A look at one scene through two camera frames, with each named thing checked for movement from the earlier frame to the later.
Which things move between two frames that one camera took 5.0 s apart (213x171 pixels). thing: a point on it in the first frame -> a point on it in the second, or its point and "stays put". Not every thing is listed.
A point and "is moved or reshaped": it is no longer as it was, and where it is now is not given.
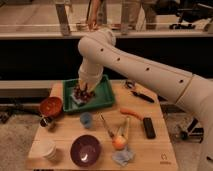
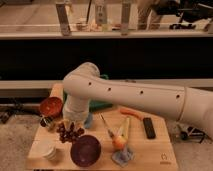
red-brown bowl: [51, 106] stays put
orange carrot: [132, 112] stays put
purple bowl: [85, 150] stays put
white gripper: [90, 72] -> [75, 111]
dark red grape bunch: [83, 95] is moved or reshaped
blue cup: [86, 119] stays put
